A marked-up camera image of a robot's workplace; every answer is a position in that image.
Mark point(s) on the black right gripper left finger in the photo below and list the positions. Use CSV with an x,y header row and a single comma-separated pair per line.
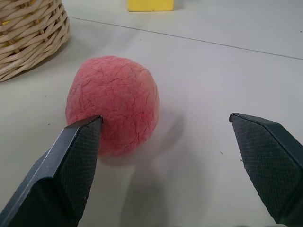
x,y
59,179

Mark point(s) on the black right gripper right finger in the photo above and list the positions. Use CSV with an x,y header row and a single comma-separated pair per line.
x,y
272,165

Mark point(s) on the woven wicker basket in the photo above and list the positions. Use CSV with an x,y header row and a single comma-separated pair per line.
x,y
28,35

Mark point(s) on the pink peach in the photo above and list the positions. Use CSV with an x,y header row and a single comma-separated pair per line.
x,y
116,99

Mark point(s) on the yellow block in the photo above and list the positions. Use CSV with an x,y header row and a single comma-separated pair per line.
x,y
150,5

